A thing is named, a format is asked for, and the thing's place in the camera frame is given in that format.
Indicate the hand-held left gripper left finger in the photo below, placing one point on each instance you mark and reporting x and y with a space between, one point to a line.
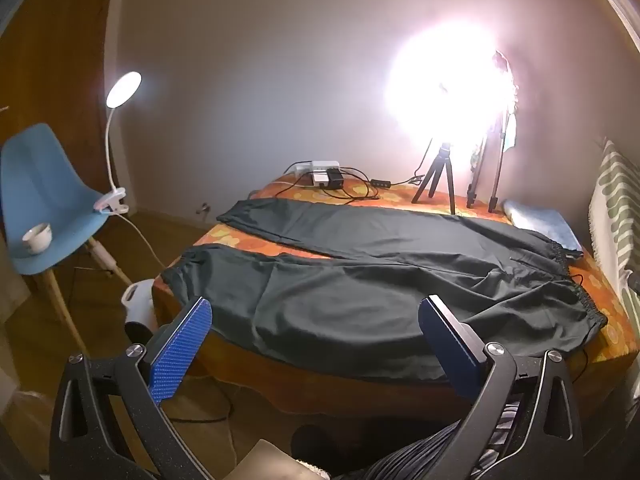
179 345

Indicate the blue plastic chair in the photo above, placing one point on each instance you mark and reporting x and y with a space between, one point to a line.
40 185

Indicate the white handheld appliance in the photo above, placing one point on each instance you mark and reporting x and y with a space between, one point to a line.
137 302

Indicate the white clip-on desk lamp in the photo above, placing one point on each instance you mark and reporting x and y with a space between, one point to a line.
122 87

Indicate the dark green pants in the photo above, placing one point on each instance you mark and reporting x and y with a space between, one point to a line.
350 310

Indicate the white power strip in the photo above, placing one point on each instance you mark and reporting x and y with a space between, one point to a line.
317 166

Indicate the green white patterned cushion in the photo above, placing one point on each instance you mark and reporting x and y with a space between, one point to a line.
617 210

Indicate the black light stand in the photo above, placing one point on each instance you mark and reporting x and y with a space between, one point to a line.
495 170

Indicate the person's striped garment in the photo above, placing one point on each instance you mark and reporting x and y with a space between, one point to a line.
430 455

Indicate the wooden door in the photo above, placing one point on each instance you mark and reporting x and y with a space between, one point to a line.
55 60

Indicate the white bowl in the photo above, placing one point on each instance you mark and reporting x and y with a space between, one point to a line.
37 237

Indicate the metal door stop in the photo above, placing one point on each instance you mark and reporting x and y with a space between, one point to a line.
204 208

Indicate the black power adapter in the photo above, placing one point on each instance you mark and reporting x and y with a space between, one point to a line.
334 179

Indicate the folded light blue towel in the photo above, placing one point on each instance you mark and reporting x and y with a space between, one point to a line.
545 225

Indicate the orange floral table cover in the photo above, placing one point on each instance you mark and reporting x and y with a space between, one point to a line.
595 280

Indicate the small black tripod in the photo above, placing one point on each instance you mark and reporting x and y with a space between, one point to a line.
442 170

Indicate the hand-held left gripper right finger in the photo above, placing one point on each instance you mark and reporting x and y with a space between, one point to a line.
442 345

